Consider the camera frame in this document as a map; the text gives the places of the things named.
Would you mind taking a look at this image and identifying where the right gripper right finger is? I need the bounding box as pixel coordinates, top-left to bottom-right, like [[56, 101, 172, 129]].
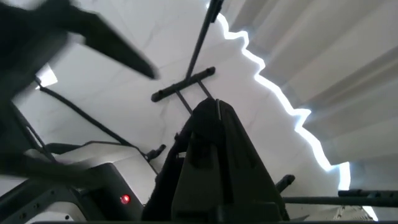
[[217, 100, 290, 220]]

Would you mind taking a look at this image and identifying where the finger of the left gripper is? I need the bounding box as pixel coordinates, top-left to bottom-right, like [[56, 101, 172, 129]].
[[67, 11, 159, 80]]

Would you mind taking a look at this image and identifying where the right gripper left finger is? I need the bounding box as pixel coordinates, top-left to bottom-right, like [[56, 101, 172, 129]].
[[170, 136, 223, 220]]

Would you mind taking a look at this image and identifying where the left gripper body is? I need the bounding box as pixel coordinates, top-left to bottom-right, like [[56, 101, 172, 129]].
[[0, 0, 75, 103]]

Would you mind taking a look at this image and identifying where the black short-sleeved shirt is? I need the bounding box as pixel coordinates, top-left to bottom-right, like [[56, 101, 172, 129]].
[[141, 97, 223, 222]]

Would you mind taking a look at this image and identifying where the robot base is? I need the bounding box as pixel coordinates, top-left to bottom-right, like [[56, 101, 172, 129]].
[[0, 102, 147, 222]]

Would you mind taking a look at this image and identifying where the black clothes rack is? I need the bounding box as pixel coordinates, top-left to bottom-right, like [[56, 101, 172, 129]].
[[150, 0, 398, 208]]

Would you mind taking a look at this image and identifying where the white laundry basket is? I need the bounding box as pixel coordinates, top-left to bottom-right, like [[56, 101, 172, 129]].
[[334, 205, 376, 222]]

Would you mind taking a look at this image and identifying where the black cable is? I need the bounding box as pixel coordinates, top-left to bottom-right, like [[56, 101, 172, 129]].
[[33, 76, 167, 177]]

